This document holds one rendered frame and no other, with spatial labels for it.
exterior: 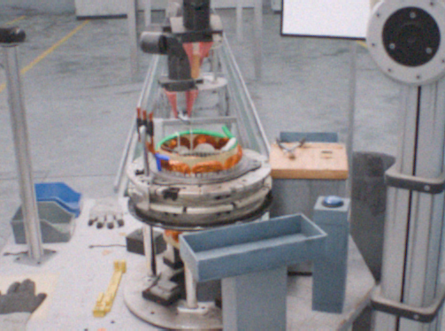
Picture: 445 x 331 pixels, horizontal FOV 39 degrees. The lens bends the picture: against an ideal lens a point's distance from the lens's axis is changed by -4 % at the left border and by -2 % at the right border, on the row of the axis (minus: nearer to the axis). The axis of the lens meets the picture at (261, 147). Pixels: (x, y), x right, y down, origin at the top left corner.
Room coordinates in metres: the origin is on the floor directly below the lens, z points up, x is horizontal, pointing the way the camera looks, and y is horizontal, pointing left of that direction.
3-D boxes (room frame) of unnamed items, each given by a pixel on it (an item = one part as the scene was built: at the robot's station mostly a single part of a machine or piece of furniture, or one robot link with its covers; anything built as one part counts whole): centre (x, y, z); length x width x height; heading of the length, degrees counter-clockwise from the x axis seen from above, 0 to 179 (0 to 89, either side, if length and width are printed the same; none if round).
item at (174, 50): (1.50, 0.20, 1.34); 0.07 x 0.06 x 0.07; 59
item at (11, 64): (1.51, 0.61, 1.07); 0.03 x 0.03 x 0.57; 71
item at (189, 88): (1.50, 0.19, 1.21); 0.07 x 0.07 x 0.09; 18
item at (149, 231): (1.36, 0.27, 0.91); 0.02 x 0.02 x 0.21
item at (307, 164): (1.51, -0.12, 1.05); 0.20 x 0.19 x 0.02; 175
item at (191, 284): (1.22, 0.15, 0.91); 0.02 x 0.02 x 0.21
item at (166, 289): (1.27, 0.22, 0.83); 0.05 x 0.04 x 0.02; 55
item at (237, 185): (1.35, 0.14, 1.09); 0.32 x 0.32 x 0.01
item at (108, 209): (1.80, 0.47, 0.79); 0.24 x 0.12 x 0.02; 6
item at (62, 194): (1.81, 0.65, 0.82); 0.16 x 0.14 x 0.07; 98
